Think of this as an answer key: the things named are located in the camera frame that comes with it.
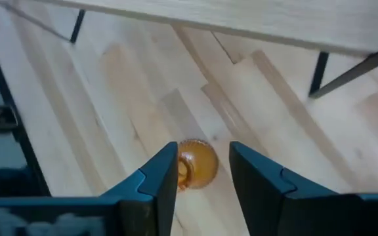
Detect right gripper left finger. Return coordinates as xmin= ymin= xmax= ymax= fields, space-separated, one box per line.
xmin=100 ymin=141 xmax=179 ymax=236

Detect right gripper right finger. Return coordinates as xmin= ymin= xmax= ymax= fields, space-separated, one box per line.
xmin=229 ymin=141 xmax=338 ymax=236

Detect amber ribbed glass candle holder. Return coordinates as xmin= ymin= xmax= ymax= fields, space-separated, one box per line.
xmin=177 ymin=139 xmax=220 ymax=191

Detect wooden shelf riser black legs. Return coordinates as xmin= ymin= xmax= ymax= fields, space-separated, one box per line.
xmin=0 ymin=0 xmax=378 ymax=99

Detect black metal table frame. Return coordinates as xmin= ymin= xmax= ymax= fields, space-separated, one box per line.
xmin=0 ymin=16 xmax=52 ymax=197

